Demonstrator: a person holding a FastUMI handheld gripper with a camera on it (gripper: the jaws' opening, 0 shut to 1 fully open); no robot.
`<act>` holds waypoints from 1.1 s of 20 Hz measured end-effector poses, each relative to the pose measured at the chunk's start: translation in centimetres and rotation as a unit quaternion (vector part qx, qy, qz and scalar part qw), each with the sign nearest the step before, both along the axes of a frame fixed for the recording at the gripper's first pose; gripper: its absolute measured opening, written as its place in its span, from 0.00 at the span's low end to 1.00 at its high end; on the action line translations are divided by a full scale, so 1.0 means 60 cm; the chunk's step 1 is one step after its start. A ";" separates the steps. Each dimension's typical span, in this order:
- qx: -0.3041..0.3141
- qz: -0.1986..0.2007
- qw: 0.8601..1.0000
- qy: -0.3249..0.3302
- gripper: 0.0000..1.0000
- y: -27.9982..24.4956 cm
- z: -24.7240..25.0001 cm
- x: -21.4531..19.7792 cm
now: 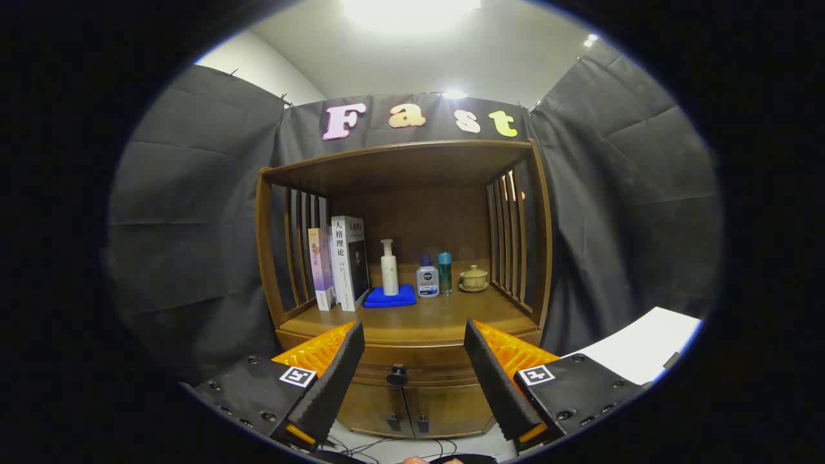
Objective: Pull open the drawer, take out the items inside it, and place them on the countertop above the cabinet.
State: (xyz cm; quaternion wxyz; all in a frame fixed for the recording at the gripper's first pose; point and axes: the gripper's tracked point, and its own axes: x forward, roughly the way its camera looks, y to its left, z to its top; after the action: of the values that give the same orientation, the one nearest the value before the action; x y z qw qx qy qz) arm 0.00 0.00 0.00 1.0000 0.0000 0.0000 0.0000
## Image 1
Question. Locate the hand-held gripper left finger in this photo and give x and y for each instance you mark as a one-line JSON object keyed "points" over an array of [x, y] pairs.
{"points": [[335, 380]]}

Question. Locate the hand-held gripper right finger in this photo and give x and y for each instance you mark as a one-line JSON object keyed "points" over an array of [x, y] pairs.
{"points": [[493, 380]]}

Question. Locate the black drawer knob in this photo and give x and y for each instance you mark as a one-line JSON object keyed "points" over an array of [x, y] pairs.
{"points": [[396, 375]]}

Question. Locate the brown wooden drawer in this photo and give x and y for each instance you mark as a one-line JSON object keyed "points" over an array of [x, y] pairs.
{"points": [[428, 359]]}

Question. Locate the wooden cabinet door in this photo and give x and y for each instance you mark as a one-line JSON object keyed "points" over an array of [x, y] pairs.
{"points": [[454, 409], [370, 406]]}

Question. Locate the brown wooden countertop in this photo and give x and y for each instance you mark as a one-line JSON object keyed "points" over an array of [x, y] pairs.
{"points": [[438, 316]]}

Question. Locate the brown wooden cabinet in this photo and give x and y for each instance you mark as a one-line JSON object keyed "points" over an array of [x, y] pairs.
{"points": [[419, 212]]}

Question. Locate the blue folded cloth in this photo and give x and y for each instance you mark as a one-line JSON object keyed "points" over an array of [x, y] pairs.
{"points": [[387, 299]]}

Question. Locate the beige lidded teacup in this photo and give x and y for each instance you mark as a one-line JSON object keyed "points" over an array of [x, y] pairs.
{"points": [[474, 279]]}

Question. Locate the thick white book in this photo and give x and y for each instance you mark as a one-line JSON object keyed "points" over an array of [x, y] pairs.
{"points": [[345, 270]]}

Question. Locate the purple book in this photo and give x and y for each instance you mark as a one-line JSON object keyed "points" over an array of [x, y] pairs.
{"points": [[320, 270]]}

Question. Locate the teal bottle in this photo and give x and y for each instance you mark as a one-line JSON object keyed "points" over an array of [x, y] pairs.
{"points": [[445, 274]]}

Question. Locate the white pump bottle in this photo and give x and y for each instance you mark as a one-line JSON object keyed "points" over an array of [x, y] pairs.
{"points": [[389, 274]]}

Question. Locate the white bottle with blue cap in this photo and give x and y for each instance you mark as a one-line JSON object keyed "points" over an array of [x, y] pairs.
{"points": [[427, 280]]}

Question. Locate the white board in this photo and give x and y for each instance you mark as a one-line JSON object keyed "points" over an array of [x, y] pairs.
{"points": [[644, 345]]}

